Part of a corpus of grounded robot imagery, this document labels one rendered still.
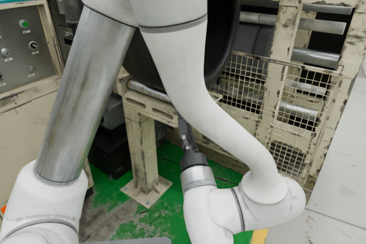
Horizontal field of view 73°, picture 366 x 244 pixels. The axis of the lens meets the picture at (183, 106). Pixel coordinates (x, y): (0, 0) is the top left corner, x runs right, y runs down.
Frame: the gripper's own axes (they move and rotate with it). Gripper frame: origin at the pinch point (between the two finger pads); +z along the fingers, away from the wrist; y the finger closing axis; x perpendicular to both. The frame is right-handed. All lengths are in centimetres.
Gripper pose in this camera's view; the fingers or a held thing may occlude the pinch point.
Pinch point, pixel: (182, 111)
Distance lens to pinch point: 79.9
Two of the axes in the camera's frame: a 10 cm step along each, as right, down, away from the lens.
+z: -1.8, -7.8, 6.0
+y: 2.9, 5.4, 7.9
